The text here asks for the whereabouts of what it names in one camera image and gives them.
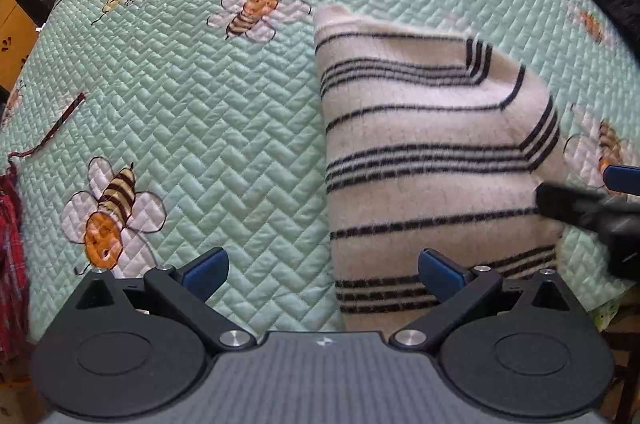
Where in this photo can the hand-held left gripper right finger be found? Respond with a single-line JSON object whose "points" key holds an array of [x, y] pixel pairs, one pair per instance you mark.
{"points": [[440, 274]]}

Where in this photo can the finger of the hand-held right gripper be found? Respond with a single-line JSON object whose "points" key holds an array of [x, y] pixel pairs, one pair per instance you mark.
{"points": [[622, 11], [575, 204]]}

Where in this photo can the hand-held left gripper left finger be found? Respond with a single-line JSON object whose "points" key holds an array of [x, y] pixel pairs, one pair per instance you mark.
{"points": [[207, 272]]}

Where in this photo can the white black-striped sweater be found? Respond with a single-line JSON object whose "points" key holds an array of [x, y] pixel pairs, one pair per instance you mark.
{"points": [[425, 129]]}

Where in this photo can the floral bed sheet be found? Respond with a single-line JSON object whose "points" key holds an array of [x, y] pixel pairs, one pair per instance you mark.
{"points": [[605, 314]]}

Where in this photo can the green quilted bee bedspread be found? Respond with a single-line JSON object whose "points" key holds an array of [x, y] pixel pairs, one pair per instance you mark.
{"points": [[200, 129]]}

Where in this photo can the red plaid garment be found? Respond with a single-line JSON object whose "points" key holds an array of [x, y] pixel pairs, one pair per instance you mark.
{"points": [[12, 254]]}

